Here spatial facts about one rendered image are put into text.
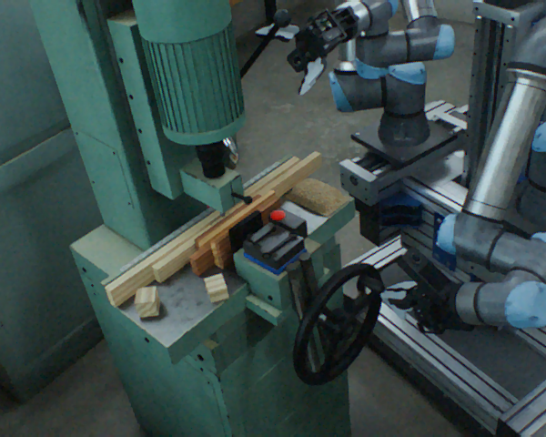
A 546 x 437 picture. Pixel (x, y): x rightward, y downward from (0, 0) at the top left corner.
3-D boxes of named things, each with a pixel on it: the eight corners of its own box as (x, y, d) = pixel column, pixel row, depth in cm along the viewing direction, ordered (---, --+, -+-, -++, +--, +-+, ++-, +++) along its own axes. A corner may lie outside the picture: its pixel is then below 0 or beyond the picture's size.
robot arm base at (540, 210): (541, 182, 169) (547, 149, 163) (595, 208, 159) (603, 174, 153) (501, 207, 164) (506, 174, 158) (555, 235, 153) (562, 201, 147)
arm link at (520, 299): (566, 304, 110) (544, 340, 106) (509, 302, 119) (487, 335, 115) (545, 269, 108) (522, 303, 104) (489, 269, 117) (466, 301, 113)
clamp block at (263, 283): (281, 313, 137) (277, 282, 132) (237, 285, 145) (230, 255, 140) (326, 274, 145) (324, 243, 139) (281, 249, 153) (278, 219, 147)
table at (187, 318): (202, 392, 127) (197, 372, 123) (112, 320, 146) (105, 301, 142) (388, 230, 158) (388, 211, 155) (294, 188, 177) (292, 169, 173)
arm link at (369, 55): (407, 76, 151) (408, 31, 144) (358, 83, 151) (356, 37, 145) (399, 62, 157) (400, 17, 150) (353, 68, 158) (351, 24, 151)
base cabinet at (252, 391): (256, 535, 189) (217, 380, 145) (136, 423, 224) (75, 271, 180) (353, 430, 212) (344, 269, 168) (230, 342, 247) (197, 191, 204)
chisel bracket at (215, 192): (224, 219, 146) (218, 188, 141) (184, 198, 154) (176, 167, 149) (247, 203, 150) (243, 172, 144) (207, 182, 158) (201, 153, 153)
